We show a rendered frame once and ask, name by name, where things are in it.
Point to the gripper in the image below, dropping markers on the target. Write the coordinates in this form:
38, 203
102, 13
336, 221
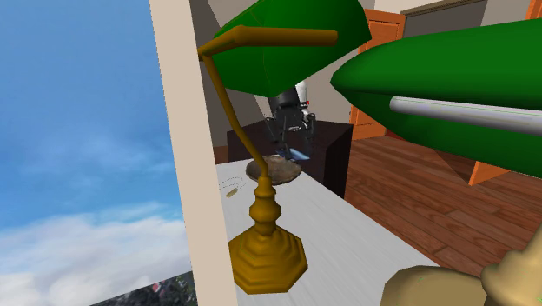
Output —
288, 118

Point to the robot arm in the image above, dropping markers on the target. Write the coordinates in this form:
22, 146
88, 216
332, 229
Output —
302, 92

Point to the blue flat object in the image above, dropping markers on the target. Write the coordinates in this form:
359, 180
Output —
299, 154

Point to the brown round plate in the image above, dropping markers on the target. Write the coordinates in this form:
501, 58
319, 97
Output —
283, 170

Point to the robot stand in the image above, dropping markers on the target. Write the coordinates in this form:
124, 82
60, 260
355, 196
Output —
335, 148

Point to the brass desk lamp green shade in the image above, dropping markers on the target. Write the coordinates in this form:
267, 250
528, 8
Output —
263, 254

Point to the orange wooden door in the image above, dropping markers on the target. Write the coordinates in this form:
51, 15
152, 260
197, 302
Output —
383, 36

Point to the pale brass lamp green shade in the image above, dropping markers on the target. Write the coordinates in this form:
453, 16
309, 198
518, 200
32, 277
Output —
444, 63

